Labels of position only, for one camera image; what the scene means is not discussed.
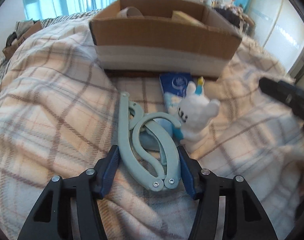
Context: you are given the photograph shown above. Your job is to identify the medicine box with barcode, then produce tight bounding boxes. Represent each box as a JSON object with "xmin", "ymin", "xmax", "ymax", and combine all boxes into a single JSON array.
[{"xmin": 172, "ymin": 10, "xmax": 205, "ymax": 27}]

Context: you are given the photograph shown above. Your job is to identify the pale green folding hanger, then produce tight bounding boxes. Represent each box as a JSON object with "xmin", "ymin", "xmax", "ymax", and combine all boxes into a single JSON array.
[{"xmin": 118, "ymin": 92, "xmax": 181, "ymax": 192}]

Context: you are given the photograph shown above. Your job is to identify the white plush toy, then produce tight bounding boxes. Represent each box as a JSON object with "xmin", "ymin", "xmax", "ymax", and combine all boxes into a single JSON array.
[{"xmin": 173, "ymin": 77, "xmax": 220, "ymax": 153}]

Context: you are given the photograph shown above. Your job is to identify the white wardrobe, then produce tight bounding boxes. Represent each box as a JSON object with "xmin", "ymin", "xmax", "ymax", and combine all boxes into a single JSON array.
[{"xmin": 247, "ymin": 0, "xmax": 304, "ymax": 77}]

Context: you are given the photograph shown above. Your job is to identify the beige plaid blanket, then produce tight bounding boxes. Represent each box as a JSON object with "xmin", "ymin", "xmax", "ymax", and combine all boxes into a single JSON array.
[{"xmin": 0, "ymin": 19, "xmax": 304, "ymax": 239}]

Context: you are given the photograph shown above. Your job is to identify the blue tissue pack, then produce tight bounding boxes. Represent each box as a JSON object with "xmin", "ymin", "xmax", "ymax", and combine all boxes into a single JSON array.
[{"xmin": 159, "ymin": 72, "xmax": 192, "ymax": 115}]

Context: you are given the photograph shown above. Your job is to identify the chair with black jacket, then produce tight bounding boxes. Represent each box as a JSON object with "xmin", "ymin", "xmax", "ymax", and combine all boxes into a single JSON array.
[{"xmin": 213, "ymin": 4, "xmax": 255, "ymax": 37}]

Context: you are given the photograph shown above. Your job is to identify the large cardboard box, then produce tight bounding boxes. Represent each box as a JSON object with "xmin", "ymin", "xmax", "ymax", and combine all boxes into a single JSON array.
[{"xmin": 89, "ymin": 0, "xmax": 242, "ymax": 78}]

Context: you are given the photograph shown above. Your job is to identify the green checked bed sheet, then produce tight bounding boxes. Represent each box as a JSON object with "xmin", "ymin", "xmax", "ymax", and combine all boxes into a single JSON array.
[{"xmin": 0, "ymin": 9, "xmax": 101, "ymax": 84}]

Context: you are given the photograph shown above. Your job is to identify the small cardboard box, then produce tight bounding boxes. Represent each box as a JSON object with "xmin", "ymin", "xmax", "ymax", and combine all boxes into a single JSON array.
[{"xmin": 3, "ymin": 20, "xmax": 42, "ymax": 61}]

